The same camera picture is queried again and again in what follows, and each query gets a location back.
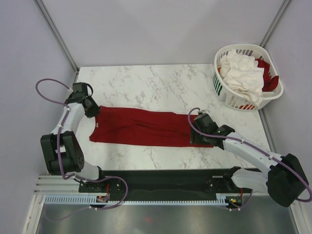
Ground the red t shirt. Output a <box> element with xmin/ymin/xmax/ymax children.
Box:
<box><xmin>89</xmin><ymin>106</ymin><xmax>213</xmax><ymax>148</ymax></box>

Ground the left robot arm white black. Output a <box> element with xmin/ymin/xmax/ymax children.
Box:
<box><xmin>36</xmin><ymin>79</ymin><xmax>107</xmax><ymax>192</ymax></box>

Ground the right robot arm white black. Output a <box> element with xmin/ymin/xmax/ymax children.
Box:
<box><xmin>187</xmin><ymin>112</ymin><xmax>312</xmax><ymax>207</ymax></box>

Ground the white laundry basket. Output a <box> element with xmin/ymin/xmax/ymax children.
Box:
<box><xmin>213</xmin><ymin>44</ymin><xmax>284</xmax><ymax>111</ymax></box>

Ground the white t shirt pile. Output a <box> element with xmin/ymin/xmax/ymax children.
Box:
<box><xmin>217</xmin><ymin>50</ymin><xmax>264</xmax><ymax>107</ymax></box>

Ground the red cloth in basket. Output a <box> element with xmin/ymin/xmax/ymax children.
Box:
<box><xmin>256</xmin><ymin>59</ymin><xmax>279</xmax><ymax>92</ymax></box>

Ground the white slotted cable duct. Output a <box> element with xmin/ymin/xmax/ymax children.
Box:
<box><xmin>44</xmin><ymin>194</ymin><xmax>241</xmax><ymax>206</ymax></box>

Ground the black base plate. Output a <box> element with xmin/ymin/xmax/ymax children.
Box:
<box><xmin>79</xmin><ymin>169</ymin><xmax>251</xmax><ymax>201</ymax></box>

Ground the left aluminium corner post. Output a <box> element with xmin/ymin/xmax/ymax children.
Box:
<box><xmin>34</xmin><ymin>0</ymin><xmax>79</xmax><ymax>74</ymax></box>

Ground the aluminium corner post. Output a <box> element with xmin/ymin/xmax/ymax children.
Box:
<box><xmin>259</xmin><ymin>0</ymin><xmax>293</xmax><ymax>48</ymax></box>
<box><xmin>34</xmin><ymin>0</ymin><xmax>79</xmax><ymax>74</ymax></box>

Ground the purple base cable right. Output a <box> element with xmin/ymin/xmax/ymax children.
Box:
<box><xmin>226</xmin><ymin>189</ymin><xmax>254</xmax><ymax>212</ymax></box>

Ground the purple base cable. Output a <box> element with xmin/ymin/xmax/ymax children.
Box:
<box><xmin>226</xmin><ymin>189</ymin><xmax>254</xmax><ymax>212</ymax></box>
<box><xmin>43</xmin><ymin>175</ymin><xmax>131</xmax><ymax>222</ymax></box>

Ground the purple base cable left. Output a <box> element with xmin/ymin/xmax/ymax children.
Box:
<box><xmin>43</xmin><ymin>175</ymin><xmax>131</xmax><ymax>222</ymax></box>

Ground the aluminium rail frame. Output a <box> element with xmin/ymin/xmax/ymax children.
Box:
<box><xmin>34</xmin><ymin>174</ymin><xmax>81</xmax><ymax>195</ymax></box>

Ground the right aluminium corner post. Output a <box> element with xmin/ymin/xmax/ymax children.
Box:
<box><xmin>259</xmin><ymin>0</ymin><xmax>293</xmax><ymax>48</ymax></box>

